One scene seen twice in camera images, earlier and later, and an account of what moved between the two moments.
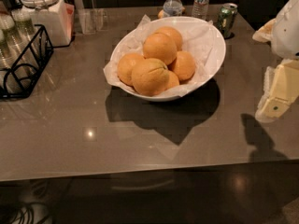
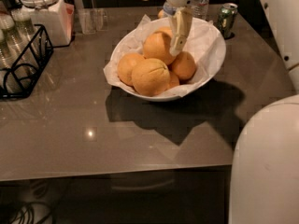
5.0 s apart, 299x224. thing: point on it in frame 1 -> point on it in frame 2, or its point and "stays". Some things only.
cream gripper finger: x=280 y=91 -> x=180 y=20
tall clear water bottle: x=202 y=0 stays
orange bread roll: x=125 y=66 stays
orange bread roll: x=161 y=47 stays
